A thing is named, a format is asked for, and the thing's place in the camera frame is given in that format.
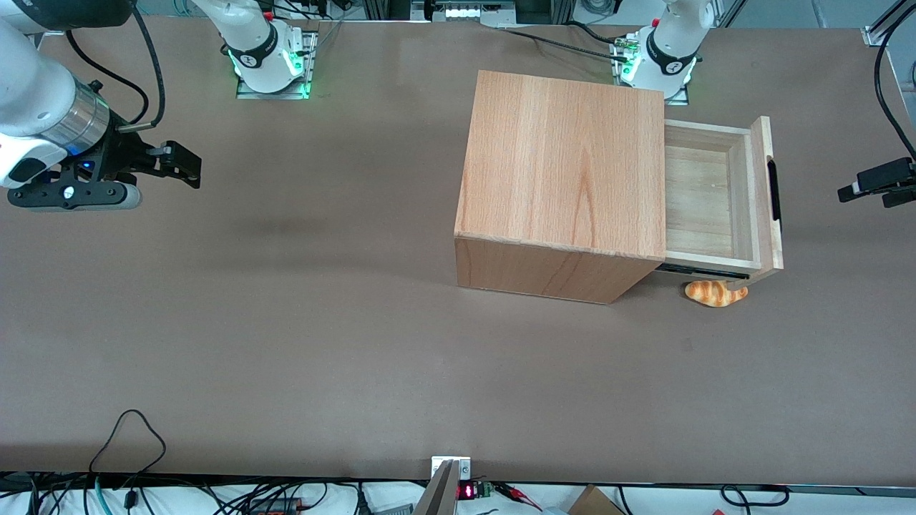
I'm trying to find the black looped cable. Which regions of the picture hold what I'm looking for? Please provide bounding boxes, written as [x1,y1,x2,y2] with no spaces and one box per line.
[89,409,167,476]

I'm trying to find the brown cardboard piece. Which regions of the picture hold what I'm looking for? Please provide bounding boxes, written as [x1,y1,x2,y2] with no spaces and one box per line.
[569,485,628,515]

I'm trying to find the thin black cable loop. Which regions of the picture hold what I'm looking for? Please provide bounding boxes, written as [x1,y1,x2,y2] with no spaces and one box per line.
[719,484,790,508]

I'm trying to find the wooden plank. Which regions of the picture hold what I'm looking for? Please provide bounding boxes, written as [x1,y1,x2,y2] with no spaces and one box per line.
[413,460,460,515]

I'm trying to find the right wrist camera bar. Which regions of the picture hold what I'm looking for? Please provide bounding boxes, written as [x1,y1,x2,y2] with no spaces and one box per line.
[7,180,144,212]

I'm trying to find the wooden drawer with thick handle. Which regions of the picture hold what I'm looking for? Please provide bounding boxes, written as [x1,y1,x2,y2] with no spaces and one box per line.
[657,116,785,283]

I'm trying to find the black device with red parts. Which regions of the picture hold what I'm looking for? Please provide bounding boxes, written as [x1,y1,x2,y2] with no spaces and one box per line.
[247,497,305,515]

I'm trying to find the black cable across table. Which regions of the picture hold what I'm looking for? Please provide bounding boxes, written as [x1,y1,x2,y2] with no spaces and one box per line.
[501,27,632,62]

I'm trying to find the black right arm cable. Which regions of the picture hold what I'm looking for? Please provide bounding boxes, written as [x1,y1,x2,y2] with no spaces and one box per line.
[66,29,150,126]
[118,6,167,134]

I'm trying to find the red and black clip leads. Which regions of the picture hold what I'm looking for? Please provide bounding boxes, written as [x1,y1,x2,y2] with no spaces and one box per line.
[494,482,545,511]

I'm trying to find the toy croissant bread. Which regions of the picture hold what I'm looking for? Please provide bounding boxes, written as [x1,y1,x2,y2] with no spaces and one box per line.
[685,280,749,308]

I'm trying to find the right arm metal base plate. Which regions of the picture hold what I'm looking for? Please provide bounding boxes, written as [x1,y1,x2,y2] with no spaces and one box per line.
[236,29,319,100]

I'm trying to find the white device with lights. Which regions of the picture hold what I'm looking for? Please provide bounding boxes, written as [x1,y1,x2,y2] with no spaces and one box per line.
[426,0,517,24]

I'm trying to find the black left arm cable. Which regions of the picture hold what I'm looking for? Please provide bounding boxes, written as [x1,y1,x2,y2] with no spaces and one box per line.
[874,0,916,162]

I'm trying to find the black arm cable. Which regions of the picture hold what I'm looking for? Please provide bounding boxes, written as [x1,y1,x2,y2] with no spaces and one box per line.
[118,6,167,134]
[874,0,916,162]
[66,29,150,126]

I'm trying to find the light wooden drawer cabinet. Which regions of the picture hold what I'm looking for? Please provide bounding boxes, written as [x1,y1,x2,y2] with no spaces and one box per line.
[454,69,668,305]

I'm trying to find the thick black drawer handle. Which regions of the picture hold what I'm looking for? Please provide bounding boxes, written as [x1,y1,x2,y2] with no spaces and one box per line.
[766,159,783,231]

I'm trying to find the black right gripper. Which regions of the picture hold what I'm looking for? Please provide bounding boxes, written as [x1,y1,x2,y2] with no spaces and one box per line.
[43,132,203,190]

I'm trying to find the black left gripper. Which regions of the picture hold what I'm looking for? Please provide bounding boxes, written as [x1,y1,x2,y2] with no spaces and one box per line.
[838,157,916,204]

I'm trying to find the aluminium frame profile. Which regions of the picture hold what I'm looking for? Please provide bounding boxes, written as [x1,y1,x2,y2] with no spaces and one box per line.
[862,0,904,46]

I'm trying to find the small metal bracket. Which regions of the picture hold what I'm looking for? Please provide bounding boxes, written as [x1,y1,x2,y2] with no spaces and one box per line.
[431,456,472,481]

